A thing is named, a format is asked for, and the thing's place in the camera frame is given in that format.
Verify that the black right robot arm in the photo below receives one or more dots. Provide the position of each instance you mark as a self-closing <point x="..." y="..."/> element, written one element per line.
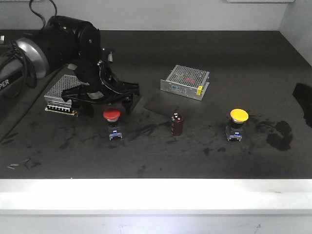
<point x="303" y="94"/>

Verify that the yellow mushroom push button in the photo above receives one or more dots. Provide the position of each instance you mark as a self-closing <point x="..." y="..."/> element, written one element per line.
<point x="234" y="128"/>

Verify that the left mesh power supply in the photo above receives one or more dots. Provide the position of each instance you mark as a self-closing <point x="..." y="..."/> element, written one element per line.
<point x="57" y="97"/>

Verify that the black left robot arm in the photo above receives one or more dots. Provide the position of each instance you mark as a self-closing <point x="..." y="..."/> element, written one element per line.
<point x="68" y="42"/>

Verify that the red mushroom push button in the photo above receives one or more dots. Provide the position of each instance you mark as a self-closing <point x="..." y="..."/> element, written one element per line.
<point x="112" y="116"/>

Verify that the mesh power supply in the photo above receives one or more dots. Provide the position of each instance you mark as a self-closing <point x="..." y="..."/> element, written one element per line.
<point x="187" y="82"/>
<point x="57" y="97"/>

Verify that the right dark red capacitor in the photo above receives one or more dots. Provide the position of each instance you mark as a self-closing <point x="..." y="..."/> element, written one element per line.
<point x="177" y="121"/>

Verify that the right mesh power supply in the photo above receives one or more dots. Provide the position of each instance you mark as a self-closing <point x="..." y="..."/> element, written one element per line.
<point x="187" y="82"/>

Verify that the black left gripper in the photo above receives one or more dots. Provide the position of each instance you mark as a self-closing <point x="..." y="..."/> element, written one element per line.
<point x="98" y="86"/>

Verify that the small metal pins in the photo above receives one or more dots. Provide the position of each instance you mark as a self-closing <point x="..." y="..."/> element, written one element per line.
<point x="21" y="163"/>

